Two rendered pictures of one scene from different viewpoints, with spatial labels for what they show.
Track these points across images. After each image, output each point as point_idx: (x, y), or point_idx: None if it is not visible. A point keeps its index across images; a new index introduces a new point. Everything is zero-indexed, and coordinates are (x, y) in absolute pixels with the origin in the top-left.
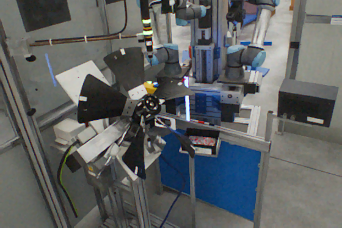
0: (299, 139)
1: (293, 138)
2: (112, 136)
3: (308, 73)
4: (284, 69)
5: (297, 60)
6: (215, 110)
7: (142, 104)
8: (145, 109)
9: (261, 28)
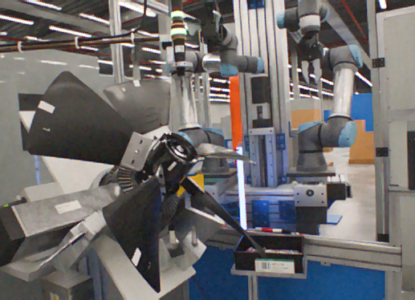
0: (413, 298)
1: (403, 297)
2: (96, 204)
3: None
4: (361, 216)
5: (389, 173)
6: (286, 229)
7: (162, 143)
8: (167, 150)
9: (343, 92)
